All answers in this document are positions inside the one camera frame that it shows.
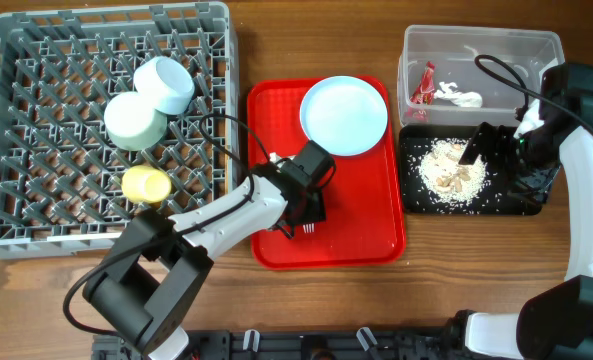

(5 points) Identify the white napkin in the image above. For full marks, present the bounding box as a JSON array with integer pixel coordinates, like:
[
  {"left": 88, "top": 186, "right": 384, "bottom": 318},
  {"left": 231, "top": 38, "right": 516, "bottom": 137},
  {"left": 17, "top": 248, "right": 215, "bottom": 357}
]
[{"left": 434, "top": 82, "right": 483, "bottom": 108}]

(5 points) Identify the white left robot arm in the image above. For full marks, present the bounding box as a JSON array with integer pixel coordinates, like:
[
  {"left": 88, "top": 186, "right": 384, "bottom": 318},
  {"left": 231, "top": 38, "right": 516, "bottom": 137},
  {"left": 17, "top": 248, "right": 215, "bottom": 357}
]
[{"left": 82, "top": 141, "right": 336, "bottom": 359}]

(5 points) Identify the white plastic fork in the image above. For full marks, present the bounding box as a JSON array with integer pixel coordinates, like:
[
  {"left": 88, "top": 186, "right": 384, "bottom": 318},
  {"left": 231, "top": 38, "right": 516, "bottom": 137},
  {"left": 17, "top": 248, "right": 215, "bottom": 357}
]
[{"left": 303, "top": 223, "right": 315, "bottom": 233}]

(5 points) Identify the small light blue bowl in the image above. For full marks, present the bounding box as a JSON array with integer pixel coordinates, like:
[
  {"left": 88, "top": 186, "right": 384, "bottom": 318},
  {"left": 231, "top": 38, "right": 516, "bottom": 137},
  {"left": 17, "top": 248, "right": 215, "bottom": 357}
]
[{"left": 133, "top": 56, "right": 195, "bottom": 115}]

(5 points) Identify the red plastic tray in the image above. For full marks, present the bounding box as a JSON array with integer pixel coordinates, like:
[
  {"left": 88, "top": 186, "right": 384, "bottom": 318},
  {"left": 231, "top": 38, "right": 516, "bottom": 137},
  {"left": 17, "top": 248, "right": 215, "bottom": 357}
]
[{"left": 247, "top": 78, "right": 406, "bottom": 270}]

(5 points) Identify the yellow plastic cup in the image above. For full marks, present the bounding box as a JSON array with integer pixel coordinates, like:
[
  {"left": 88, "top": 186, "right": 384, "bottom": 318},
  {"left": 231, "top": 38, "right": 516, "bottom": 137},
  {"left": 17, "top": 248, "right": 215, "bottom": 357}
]
[{"left": 121, "top": 165, "right": 172, "bottom": 203}]

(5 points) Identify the red snack wrapper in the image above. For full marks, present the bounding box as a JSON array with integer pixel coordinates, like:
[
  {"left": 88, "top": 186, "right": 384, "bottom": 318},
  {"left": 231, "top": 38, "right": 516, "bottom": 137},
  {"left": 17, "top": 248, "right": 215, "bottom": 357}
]
[{"left": 405, "top": 61, "right": 436, "bottom": 122}]

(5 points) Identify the light green bowl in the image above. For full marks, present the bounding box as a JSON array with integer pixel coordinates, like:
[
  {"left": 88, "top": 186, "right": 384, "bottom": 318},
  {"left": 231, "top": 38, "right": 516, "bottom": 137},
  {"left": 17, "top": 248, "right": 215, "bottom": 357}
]
[{"left": 103, "top": 92, "right": 167, "bottom": 151}]

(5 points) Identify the clear plastic bin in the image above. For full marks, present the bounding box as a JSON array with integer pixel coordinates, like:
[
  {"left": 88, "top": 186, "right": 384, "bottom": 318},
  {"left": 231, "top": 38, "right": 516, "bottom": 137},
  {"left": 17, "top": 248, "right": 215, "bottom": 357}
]
[{"left": 397, "top": 25, "right": 565, "bottom": 126}]

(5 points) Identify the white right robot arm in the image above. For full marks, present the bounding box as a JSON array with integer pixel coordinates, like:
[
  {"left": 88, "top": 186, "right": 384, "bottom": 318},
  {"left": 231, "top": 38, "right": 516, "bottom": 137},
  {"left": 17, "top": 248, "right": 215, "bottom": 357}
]
[{"left": 457, "top": 55, "right": 593, "bottom": 359}]

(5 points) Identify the grey plastic dishwasher rack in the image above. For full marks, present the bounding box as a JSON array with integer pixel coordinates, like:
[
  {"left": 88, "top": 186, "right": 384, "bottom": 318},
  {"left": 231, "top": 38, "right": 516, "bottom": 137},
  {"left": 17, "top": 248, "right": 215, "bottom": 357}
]
[{"left": 0, "top": 2, "right": 240, "bottom": 259}]

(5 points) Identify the black rectangular tray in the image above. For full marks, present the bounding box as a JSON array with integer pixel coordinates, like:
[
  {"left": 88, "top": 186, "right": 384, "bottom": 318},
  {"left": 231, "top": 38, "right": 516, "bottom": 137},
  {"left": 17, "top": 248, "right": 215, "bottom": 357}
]
[{"left": 398, "top": 124, "right": 542, "bottom": 216}]

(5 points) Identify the pile of rice scraps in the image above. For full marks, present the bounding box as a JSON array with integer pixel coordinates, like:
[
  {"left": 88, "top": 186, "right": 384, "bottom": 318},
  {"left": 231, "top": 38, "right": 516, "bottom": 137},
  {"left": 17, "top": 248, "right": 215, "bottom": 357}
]
[{"left": 417, "top": 138, "right": 490, "bottom": 206}]

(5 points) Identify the large light blue plate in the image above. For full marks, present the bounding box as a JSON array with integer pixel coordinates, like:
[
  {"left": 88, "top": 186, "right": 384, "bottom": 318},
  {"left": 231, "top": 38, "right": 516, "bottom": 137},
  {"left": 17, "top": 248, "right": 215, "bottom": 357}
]
[{"left": 299, "top": 76, "right": 389, "bottom": 157}]

